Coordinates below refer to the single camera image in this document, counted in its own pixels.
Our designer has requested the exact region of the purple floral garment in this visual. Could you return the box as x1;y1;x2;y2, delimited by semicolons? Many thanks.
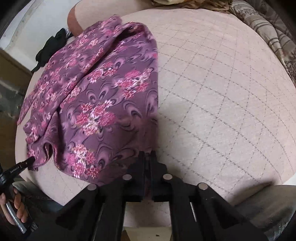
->
18;16;158;186

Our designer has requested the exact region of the person's left hand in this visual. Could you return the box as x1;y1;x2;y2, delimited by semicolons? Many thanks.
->
1;187;28;225

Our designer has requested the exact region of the dark trousers leg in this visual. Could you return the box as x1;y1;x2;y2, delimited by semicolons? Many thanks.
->
13;181;63;219

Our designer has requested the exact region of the pink quilted sofa seat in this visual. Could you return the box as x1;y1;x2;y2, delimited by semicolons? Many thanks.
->
14;7;296;227

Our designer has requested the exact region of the brown wooden cabinet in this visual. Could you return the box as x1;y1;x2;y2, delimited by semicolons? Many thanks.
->
1;50;32;170

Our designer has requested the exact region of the black cloth on sofa edge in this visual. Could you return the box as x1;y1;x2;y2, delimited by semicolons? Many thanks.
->
31;28;73;74

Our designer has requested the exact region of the beige floral crumpled cloth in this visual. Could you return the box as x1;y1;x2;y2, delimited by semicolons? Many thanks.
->
152;0;232;12

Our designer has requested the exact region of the striped beige patterned blanket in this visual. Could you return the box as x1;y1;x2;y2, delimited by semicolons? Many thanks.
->
229;1;295;83

